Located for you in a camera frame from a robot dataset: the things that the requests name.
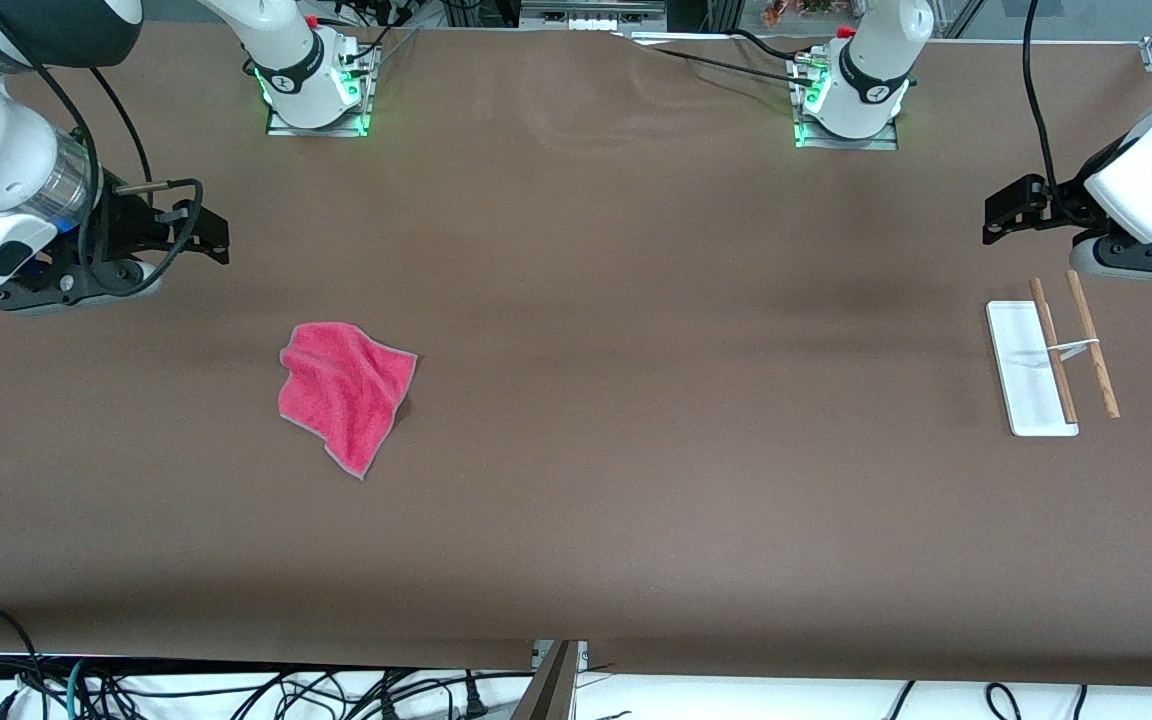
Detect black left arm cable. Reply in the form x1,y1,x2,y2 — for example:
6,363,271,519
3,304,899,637
1022,0,1089,216

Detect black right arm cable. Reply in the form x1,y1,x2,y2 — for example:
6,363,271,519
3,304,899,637
31,55,205,298

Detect orange red background object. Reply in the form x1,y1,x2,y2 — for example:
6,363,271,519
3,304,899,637
761,0,872,26

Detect white towel rack wooden bars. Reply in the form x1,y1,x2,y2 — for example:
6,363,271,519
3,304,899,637
985,268,1122,439

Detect thin black table cable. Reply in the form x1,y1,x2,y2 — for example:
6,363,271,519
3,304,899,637
726,28,817,66
626,35,802,86

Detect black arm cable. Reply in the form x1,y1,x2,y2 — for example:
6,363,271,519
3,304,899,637
31,55,205,298
1022,0,1089,216

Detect pink grey microfibre towel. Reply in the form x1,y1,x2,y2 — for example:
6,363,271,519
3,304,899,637
278,321,419,481

